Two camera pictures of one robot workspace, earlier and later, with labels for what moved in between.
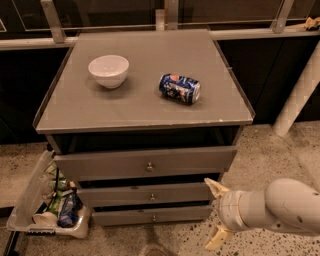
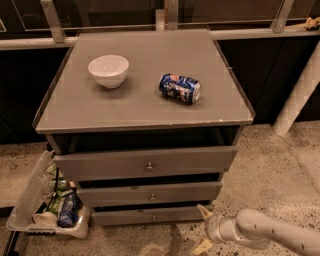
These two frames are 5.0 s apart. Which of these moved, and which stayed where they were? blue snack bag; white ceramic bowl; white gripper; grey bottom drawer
Moved: white gripper
Stayed: grey bottom drawer; white ceramic bowl; blue snack bag
